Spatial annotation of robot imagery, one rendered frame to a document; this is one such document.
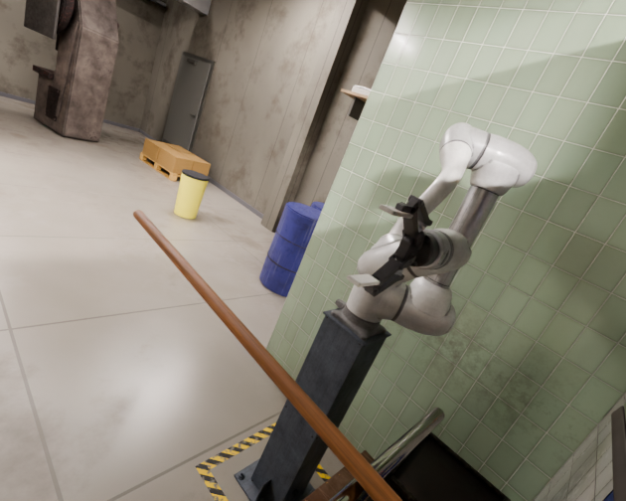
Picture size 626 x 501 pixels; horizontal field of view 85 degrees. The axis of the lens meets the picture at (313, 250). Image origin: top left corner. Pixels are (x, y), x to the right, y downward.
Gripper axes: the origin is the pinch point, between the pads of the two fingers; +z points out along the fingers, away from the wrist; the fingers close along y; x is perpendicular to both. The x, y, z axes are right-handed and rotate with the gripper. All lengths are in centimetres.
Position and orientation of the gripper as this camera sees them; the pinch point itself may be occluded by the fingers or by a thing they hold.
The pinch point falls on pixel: (372, 247)
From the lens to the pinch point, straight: 58.8
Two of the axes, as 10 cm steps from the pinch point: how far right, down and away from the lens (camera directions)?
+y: -3.6, 8.8, 3.0
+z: -6.6, -0.2, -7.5
